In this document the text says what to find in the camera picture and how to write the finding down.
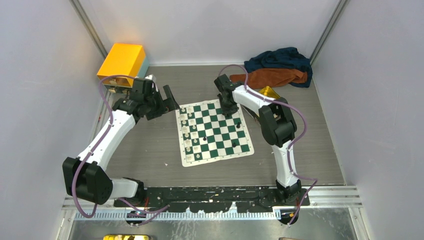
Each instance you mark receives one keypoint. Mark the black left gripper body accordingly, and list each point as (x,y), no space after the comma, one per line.
(156,107)

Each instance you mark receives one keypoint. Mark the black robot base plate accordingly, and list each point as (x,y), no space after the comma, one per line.
(247,199)

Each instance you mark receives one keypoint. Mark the orange brown cloth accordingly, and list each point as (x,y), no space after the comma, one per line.
(275,77)

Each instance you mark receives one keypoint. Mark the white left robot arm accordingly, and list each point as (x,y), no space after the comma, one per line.
(85,176)

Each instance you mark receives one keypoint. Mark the dark blue cloth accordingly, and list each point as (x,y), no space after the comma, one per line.
(283,58)

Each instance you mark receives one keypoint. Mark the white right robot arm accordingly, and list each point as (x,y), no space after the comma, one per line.
(277,125)

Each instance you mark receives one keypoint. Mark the aluminium wall rail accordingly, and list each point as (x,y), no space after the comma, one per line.
(334,18)
(87,23)

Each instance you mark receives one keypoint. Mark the green white chess mat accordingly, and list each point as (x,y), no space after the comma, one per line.
(227,137)

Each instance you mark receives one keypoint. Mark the yellow teal drawer box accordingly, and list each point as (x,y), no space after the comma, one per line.
(124,62)

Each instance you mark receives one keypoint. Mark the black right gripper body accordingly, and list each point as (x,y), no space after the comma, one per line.
(228,107)

